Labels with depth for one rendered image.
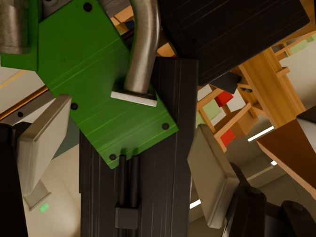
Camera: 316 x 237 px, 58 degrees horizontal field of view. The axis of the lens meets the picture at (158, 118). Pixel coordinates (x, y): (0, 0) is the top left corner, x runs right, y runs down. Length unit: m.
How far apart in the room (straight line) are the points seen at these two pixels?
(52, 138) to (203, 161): 0.09
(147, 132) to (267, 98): 0.83
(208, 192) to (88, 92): 0.26
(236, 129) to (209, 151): 4.20
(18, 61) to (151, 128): 0.19
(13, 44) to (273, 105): 0.99
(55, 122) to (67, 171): 10.56
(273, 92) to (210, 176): 1.03
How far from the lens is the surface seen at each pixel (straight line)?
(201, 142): 0.18
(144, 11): 0.33
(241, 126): 4.35
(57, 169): 10.85
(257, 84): 1.16
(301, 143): 0.79
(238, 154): 9.81
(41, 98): 0.53
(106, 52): 0.37
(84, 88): 0.38
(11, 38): 0.36
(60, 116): 0.17
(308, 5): 0.74
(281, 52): 9.19
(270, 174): 7.95
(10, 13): 0.35
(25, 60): 0.39
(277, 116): 1.19
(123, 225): 0.43
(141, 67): 0.33
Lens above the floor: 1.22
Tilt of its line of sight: 4 degrees up
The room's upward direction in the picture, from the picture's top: 149 degrees clockwise
